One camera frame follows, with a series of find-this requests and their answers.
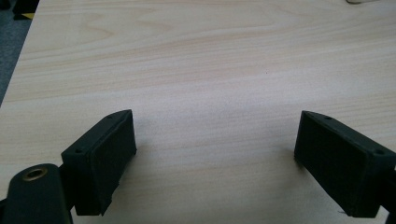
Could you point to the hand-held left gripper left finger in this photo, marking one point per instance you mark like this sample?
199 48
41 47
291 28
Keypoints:
96 161

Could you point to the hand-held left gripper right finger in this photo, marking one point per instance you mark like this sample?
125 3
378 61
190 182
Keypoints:
339 161

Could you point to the yellow-black striped stand base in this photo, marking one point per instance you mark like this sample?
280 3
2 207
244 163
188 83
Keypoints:
26 9

